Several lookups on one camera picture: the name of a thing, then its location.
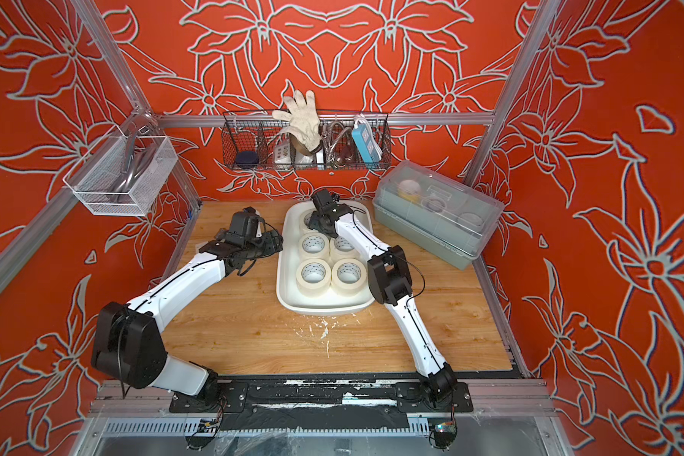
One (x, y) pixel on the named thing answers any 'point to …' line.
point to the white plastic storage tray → (290, 299)
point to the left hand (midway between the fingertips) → (274, 238)
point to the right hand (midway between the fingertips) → (311, 224)
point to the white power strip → (282, 154)
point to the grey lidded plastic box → (437, 213)
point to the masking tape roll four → (342, 247)
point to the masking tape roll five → (313, 277)
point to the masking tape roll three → (314, 246)
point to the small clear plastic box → (199, 246)
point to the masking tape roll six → (349, 276)
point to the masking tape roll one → (305, 221)
